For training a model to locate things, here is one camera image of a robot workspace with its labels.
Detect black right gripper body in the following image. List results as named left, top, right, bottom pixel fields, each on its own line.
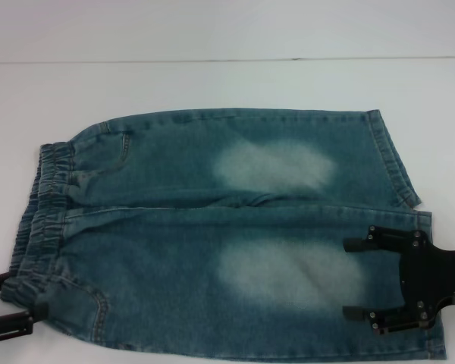
left=399, top=239, right=455, bottom=309

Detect blue denim shorts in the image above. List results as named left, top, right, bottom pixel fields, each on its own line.
left=0, top=108, right=449, bottom=359

